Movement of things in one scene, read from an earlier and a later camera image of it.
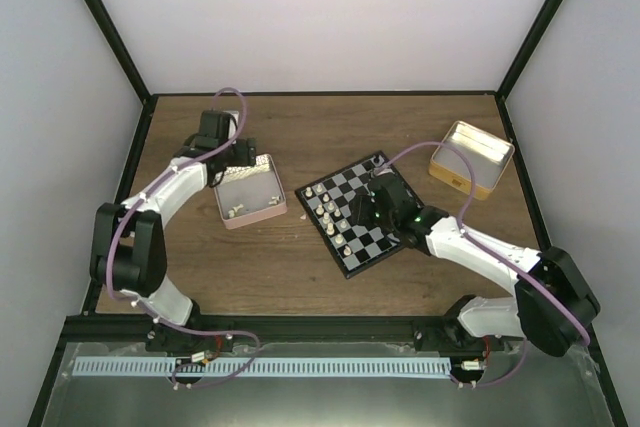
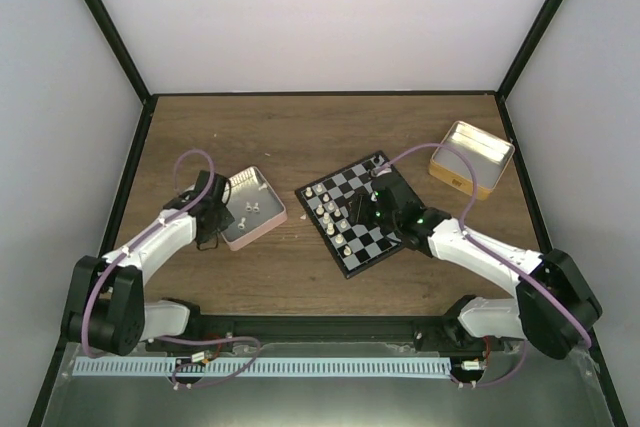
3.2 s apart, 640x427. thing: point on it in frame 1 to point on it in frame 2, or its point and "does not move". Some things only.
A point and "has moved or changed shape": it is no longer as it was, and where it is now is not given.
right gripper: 360,214 does not move
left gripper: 247,156 to 227,219
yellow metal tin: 489,155 does not move
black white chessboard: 353,243 does not move
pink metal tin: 250,194 has moved or changed shape
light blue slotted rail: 264,367 does not move
